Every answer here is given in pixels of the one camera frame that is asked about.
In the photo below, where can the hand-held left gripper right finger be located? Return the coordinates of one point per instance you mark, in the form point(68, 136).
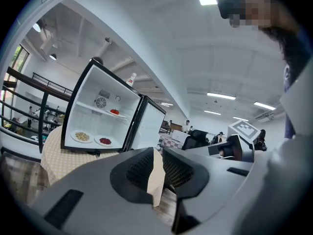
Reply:
point(215, 180)

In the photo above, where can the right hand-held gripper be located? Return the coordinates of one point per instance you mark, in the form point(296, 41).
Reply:
point(242, 136)

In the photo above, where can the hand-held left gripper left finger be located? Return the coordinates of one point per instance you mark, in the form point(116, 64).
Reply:
point(97, 192)

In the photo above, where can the pile of dark berries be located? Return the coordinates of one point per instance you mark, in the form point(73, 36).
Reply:
point(105, 140)

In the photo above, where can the pile of brown granola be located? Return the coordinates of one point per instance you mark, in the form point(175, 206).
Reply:
point(82, 136)

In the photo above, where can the black mini fridge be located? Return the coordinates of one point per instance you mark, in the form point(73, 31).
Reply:
point(146, 121)

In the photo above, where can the white plate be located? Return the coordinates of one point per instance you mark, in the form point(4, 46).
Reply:
point(121, 116)
point(73, 137)
point(96, 142)

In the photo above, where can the round grey vent grille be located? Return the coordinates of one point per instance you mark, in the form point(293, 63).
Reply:
point(100, 102)

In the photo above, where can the black office chair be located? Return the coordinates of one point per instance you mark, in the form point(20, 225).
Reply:
point(195, 141)

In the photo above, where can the red white checked tablecloth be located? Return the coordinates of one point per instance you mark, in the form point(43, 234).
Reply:
point(171, 141)

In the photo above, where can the beige checked tablecloth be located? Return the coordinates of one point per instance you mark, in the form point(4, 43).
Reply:
point(63, 160)

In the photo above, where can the clear bottle of yellow liquid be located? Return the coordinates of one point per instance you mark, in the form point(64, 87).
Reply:
point(131, 79)

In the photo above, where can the black metal balcony railing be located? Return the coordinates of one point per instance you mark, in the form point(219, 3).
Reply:
point(53, 84)

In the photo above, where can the person's blue clothing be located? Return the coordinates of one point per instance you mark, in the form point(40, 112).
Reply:
point(296, 82)

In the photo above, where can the black pendant lamp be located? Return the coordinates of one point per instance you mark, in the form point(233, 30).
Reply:
point(97, 59)
point(36, 27)
point(53, 56)

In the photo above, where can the large window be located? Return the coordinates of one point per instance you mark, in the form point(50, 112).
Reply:
point(14, 82)

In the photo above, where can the person's face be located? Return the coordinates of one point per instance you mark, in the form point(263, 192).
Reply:
point(259, 6)

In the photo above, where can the black railing with wooden rail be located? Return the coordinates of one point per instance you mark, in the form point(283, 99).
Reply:
point(44, 106)

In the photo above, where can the black head-mounted camera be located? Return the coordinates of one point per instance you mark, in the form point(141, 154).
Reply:
point(226, 5)

